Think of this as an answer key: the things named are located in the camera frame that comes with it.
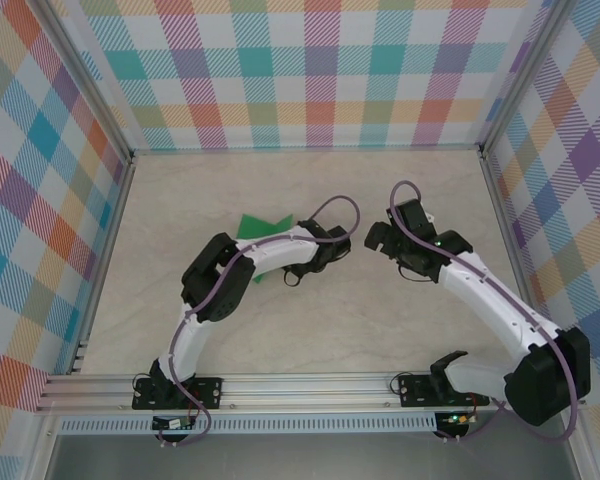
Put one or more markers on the green paper sheet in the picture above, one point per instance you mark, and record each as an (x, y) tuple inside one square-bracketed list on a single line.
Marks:
[(252, 227)]

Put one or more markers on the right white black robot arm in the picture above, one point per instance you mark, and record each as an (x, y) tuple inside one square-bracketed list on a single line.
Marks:
[(500, 305)]

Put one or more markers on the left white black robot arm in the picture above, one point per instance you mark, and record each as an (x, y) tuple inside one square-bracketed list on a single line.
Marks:
[(280, 255)]

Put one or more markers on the right small circuit board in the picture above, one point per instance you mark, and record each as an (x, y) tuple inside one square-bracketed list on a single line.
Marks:
[(457, 419)]

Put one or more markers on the small circuit board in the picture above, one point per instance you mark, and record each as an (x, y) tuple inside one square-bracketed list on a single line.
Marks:
[(172, 424), (457, 419)]

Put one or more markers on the grey metal panel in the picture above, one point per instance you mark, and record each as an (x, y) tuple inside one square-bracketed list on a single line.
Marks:
[(305, 460)]

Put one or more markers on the left small circuit board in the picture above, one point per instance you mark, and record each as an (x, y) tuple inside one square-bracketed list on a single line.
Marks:
[(172, 424)]

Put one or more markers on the aluminium side frame rail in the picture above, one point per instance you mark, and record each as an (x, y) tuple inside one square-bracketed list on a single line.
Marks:
[(514, 260), (105, 260)]

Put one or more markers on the long aluminium frame rail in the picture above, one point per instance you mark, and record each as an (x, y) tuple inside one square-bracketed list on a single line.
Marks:
[(305, 151)]

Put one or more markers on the wide aluminium mounting rail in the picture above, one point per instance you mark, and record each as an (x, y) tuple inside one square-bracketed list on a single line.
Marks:
[(305, 390)]

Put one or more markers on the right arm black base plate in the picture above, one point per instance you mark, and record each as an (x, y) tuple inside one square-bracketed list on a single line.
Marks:
[(412, 397)]

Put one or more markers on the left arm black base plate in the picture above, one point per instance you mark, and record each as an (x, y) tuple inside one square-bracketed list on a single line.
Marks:
[(210, 392)]

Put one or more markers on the aluminium frame post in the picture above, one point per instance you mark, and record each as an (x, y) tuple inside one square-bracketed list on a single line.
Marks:
[(517, 75), (91, 75)]

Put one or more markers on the aluminium frame leg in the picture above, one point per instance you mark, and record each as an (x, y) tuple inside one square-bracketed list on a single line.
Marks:
[(580, 460), (40, 467)]

